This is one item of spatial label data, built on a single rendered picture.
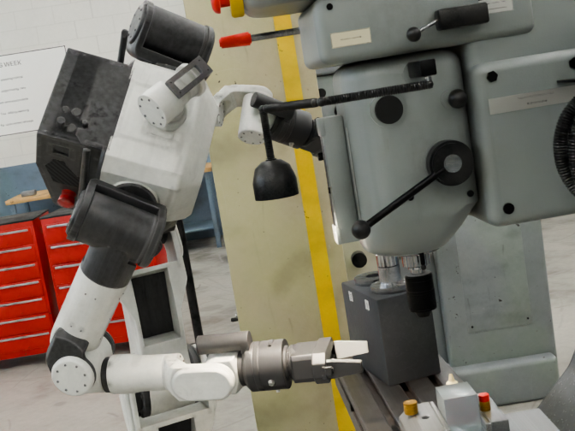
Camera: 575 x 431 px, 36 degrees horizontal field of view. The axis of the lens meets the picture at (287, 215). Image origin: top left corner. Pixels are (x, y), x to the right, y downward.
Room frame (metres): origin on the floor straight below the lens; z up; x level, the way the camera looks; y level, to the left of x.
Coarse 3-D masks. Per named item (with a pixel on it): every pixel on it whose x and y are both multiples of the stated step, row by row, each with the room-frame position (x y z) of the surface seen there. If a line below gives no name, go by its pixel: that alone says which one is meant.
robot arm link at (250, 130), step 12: (252, 96) 1.96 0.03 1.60; (264, 96) 1.95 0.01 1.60; (252, 108) 1.97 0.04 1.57; (240, 120) 1.98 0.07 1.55; (252, 120) 1.96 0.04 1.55; (276, 120) 1.99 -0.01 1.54; (288, 120) 1.97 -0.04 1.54; (240, 132) 1.96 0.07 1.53; (252, 132) 1.95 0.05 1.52; (276, 132) 1.99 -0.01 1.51; (288, 132) 1.99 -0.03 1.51; (252, 144) 1.99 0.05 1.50
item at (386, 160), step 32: (352, 64) 1.41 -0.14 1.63; (384, 64) 1.39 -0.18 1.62; (448, 64) 1.39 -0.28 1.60; (416, 96) 1.38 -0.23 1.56; (352, 128) 1.41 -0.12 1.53; (384, 128) 1.38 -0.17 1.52; (416, 128) 1.38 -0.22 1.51; (448, 128) 1.38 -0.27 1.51; (352, 160) 1.43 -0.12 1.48; (384, 160) 1.38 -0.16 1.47; (416, 160) 1.38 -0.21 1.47; (384, 192) 1.38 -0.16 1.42; (448, 192) 1.38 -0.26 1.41; (384, 224) 1.39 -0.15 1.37; (416, 224) 1.39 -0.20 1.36; (448, 224) 1.40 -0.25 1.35
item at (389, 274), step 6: (390, 258) 1.83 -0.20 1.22; (396, 258) 1.84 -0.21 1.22; (378, 264) 1.84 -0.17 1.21; (384, 264) 1.83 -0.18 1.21; (390, 264) 1.83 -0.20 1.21; (396, 264) 1.83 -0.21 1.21; (378, 270) 1.85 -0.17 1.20; (384, 270) 1.83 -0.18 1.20; (390, 270) 1.83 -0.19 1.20; (396, 270) 1.83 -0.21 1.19; (384, 276) 1.83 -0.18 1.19; (390, 276) 1.83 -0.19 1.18; (396, 276) 1.83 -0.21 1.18; (384, 282) 1.83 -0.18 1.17; (390, 282) 1.83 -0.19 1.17; (396, 282) 1.83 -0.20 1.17
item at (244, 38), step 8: (248, 32) 1.56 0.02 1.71; (264, 32) 1.56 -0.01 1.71; (272, 32) 1.56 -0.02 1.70; (280, 32) 1.56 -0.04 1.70; (288, 32) 1.56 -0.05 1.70; (296, 32) 1.56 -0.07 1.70; (224, 40) 1.55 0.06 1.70; (232, 40) 1.55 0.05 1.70; (240, 40) 1.55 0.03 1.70; (248, 40) 1.55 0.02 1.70; (256, 40) 1.56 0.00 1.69; (224, 48) 1.56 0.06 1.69
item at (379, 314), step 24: (360, 288) 1.90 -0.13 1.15; (384, 288) 1.81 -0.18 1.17; (360, 312) 1.89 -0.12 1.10; (384, 312) 1.78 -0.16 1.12; (408, 312) 1.80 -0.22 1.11; (360, 336) 1.91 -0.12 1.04; (384, 336) 1.78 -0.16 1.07; (408, 336) 1.79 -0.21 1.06; (432, 336) 1.81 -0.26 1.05; (384, 360) 1.78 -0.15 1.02; (408, 360) 1.79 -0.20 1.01; (432, 360) 1.80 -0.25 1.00
